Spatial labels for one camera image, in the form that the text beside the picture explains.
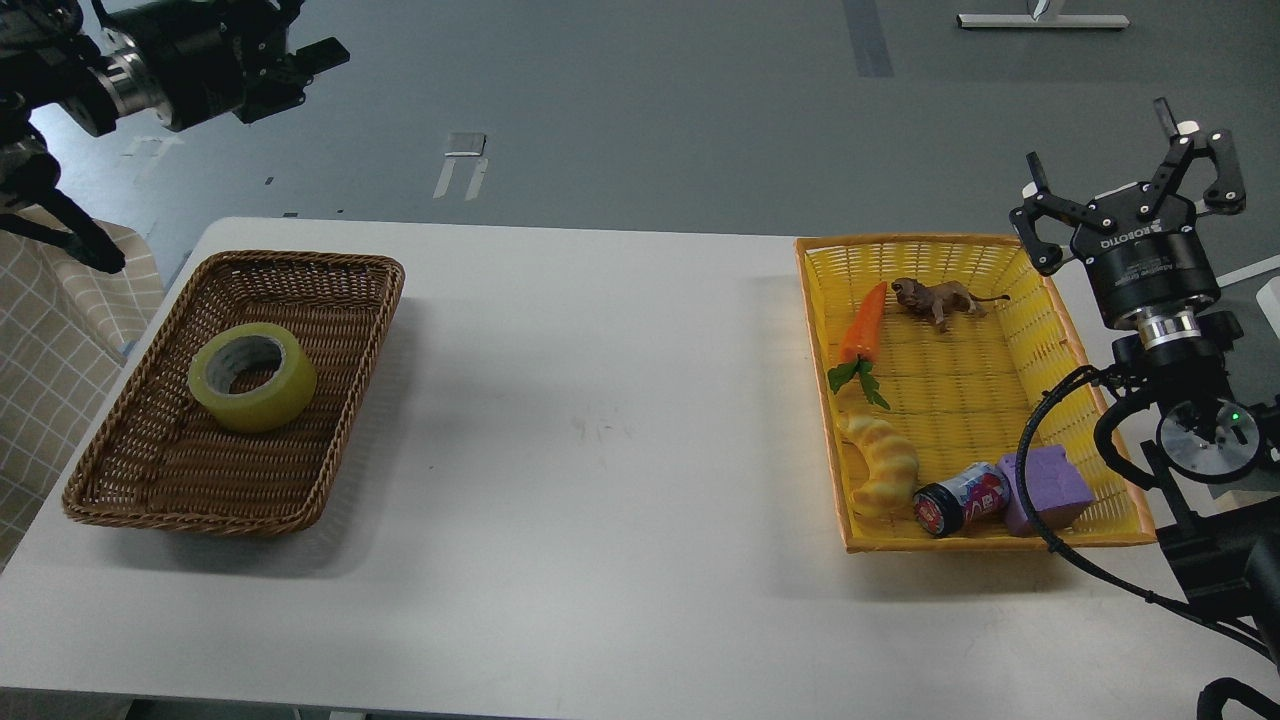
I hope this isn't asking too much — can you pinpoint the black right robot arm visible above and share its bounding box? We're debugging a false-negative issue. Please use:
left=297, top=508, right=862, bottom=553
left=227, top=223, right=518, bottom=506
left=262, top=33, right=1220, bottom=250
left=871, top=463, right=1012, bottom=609
left=1009, top=97, right=1279, bottom=661

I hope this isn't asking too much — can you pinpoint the brown toy lion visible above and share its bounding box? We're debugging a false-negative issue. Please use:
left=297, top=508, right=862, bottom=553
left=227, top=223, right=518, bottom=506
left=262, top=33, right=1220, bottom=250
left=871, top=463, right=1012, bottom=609
left=888, top=277, right=1011, bottom=334

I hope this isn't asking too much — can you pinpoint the purple foam block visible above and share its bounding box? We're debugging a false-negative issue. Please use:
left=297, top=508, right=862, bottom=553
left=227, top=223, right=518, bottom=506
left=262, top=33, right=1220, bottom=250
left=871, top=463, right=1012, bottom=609
left=995, top=445, right=1094, bottom=537

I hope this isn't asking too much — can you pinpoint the yellow tape roll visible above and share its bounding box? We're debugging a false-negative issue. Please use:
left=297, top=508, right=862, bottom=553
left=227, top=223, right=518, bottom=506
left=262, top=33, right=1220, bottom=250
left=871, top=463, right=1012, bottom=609
left=187, top=322, right=317, bottom=434

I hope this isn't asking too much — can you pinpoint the white stand base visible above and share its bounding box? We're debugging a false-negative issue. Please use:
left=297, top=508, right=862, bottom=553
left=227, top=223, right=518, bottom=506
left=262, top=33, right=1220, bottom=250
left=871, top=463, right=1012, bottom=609
left=955, top=1, right=1132, bottom=31

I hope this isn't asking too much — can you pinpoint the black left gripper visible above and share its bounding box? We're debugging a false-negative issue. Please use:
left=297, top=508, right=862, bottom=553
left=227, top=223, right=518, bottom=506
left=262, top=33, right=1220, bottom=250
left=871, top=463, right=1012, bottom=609
left=131, top=1, right=351, bottom=132

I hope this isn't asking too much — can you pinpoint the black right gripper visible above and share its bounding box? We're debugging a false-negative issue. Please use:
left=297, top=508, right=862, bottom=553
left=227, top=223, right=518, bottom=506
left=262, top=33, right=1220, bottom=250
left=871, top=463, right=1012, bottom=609
left=1009, top=97, right=1248, bottom=331

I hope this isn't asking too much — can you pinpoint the brown wicker basket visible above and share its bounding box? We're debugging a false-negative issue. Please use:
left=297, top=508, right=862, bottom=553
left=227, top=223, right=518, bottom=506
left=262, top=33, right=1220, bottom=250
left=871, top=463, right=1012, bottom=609
left=61, top=250, right=404, bottom=536

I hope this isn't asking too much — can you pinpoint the beige checkered cloth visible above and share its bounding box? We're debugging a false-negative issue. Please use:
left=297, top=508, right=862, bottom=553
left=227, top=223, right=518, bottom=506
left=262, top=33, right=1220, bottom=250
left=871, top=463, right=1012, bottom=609
left=1, top=222, right=165, bottom=561

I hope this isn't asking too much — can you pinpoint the yellow toy croissant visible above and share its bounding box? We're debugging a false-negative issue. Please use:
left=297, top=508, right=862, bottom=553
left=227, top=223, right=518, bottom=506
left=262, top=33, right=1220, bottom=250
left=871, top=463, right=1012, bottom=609
left=838, top=414, right=920, bottom=518

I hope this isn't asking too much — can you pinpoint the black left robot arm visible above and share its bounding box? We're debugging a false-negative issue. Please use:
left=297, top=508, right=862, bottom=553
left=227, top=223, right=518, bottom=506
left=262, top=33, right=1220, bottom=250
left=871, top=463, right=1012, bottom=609
left=1, top=1, right=349, bottom=274

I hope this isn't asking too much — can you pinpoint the yellow plastic basket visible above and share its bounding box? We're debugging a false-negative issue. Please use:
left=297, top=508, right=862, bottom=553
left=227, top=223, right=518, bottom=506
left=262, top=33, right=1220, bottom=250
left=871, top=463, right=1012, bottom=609
left=794, top=233, right=1158, bottom=553

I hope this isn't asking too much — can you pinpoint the small drink can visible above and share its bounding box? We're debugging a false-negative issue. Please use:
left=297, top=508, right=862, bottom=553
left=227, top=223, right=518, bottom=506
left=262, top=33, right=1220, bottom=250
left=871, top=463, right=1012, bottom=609
left=911, top=462, right=1011, bottom=538

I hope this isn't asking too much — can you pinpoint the orange toy carrot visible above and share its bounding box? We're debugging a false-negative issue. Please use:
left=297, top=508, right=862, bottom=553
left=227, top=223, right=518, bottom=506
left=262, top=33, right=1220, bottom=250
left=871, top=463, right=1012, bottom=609
left=826, top=281, right=891, bottom=410

